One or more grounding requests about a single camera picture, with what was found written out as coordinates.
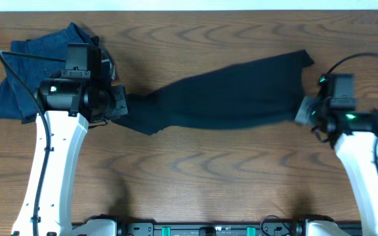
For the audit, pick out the folded blue shorts top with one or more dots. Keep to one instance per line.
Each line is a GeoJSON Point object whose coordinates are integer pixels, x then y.
{"type": "Point", "coordinates": [32, 71]}

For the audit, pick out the folded blue garment bottom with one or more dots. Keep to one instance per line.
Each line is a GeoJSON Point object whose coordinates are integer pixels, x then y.
{"type": "Point", "coordinates": [9, 108]}

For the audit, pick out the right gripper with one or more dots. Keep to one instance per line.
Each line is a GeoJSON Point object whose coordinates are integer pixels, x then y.
{"type": "Point", "coordinates": [304, 110]}

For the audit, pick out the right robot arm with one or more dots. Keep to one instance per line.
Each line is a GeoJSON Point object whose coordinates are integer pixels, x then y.
{"type": "Point", "coordinates": [351, 134]}

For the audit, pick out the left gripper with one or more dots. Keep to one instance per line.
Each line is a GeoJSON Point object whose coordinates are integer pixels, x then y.
{"type": "Point", "coordinates": [119, 101]}

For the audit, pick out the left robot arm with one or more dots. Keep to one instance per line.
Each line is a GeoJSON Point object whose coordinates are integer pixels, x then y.
{"type": "Point", "coordinates": [67, 107]}

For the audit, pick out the black t-shirt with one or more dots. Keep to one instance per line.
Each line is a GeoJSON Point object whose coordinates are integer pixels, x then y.
{"type": "Point", "coordinates": [251, 94]}

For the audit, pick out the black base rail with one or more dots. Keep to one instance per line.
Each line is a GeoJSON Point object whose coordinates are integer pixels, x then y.
{"type": "Point", "coordinates": [270, 225]}

